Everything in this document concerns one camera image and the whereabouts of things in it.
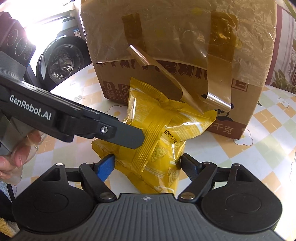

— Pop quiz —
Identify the black front-load washing machine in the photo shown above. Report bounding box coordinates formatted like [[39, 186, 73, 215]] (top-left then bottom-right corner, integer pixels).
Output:
[[24, 2, 92, 92]]

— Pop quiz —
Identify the person's left hand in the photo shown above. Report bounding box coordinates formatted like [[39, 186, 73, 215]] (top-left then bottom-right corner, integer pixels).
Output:
[[1, 130, 46, 185]]

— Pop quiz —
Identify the large yellow chip bag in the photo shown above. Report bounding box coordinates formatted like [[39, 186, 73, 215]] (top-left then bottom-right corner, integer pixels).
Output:
[[92, 78, 217, 193]]

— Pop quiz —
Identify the cardboard box with plastic liner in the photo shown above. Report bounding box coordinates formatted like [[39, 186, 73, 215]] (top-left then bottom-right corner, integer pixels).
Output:
[[81, 1, 276, 139]]

